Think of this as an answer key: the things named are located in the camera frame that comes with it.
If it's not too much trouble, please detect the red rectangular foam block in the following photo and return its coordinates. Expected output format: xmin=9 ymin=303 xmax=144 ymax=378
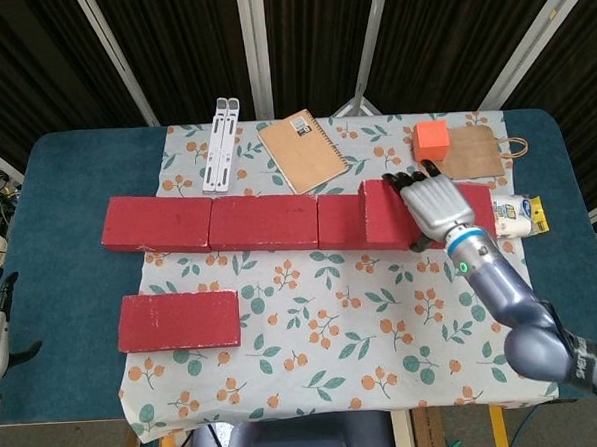
xmin=205 ymin=191 xmax=321 ymax=256
xmin=358 ymin=172 xmax=499 ymax=254
xmin=99 ymin=190 xmax=216 ymax=259
xmin=114 ymin=288 xmax=243 ymax=355
xmin=315 ymin=189 xmax=429 ymax=256

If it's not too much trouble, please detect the yellow pack of white rolls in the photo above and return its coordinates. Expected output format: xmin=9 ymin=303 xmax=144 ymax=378
xmin=490 ymin=192 xmax=551 ymax=240

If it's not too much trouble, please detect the blue felt table cover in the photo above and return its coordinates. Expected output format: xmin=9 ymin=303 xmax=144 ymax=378
xmin=0 ymin=103 xmax=597 ymax=431

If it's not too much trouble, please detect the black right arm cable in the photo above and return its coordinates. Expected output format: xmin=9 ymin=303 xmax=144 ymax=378
xmin=545 ymin=296 xmax=597 ymax=415

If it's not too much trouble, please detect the white folding laptop stand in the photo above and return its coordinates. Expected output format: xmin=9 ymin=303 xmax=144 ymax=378
xmin=196 ymin=96 xmax=246 ymax=196

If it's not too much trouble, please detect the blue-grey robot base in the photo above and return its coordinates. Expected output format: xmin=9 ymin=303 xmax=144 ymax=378
xmin=190 ymin=411 xmax=395 ymax=447

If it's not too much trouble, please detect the brown paper bag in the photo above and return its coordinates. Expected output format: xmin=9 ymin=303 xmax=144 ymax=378
xmin=416 ymin=122 xmax=531 ymax=183

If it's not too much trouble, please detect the floral tablecloth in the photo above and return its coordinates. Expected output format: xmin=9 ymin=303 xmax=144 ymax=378
xmin=103 ymin=104 xmax=561 ymax=446

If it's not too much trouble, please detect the brown spiral notebook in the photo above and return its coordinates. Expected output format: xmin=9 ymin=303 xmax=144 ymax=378
xmin=256 ymin=106 xmax=353 ymax=197

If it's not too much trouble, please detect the orange cube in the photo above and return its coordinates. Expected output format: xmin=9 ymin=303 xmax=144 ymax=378
xmin=411 ymin=120 xmax=450 ymax=163

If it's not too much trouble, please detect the white tripod stand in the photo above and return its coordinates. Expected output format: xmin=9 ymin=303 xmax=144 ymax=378
xmin=329 ymin=78 xmax=385 ymax=119

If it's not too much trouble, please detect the cardboard box under table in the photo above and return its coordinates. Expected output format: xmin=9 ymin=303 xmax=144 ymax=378
xmin=410 ymin=406 xmax=444 ymax=447

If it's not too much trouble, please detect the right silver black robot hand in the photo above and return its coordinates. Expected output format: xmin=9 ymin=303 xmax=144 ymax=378
xmin=380 ymin=156 xmax=479 ymax=255

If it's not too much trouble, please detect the dark folding partition screen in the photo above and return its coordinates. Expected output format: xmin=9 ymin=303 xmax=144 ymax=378
xmin=0 ymin=0 xmax=597 ymax=305

